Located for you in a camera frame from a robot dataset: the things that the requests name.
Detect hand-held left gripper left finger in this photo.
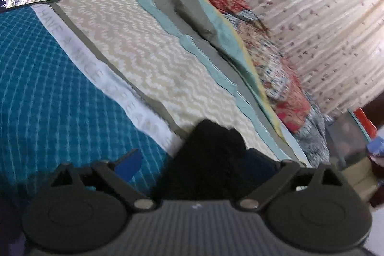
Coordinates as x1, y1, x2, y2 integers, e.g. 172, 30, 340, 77
49, 149, 155, 212

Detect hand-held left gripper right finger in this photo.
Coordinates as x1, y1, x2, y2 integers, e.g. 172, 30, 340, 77
236, 149, 344, 211

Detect black pants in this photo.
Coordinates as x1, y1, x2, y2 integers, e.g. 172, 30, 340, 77
150, 119, 279, 202

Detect cardboard box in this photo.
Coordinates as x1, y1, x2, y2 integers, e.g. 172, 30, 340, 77
340, 158, 380, 202

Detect maroon cloth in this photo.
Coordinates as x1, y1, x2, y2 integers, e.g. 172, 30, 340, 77
369, 154, 384, 208

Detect red box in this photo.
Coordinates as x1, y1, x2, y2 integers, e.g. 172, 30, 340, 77
352, 107, 378, 137

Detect blue cloth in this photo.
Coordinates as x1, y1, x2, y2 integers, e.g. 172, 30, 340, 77
367, 136, 384, 157

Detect blue and beige patterned bedsheet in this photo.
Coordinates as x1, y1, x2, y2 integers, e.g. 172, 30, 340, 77
0, 0, 312, 205

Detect dark wooden furniture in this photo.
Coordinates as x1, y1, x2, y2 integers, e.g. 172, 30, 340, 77
361, 92, 384, 127

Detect red floral quilt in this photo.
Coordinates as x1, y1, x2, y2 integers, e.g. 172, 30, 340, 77
207, 0, 384, 119

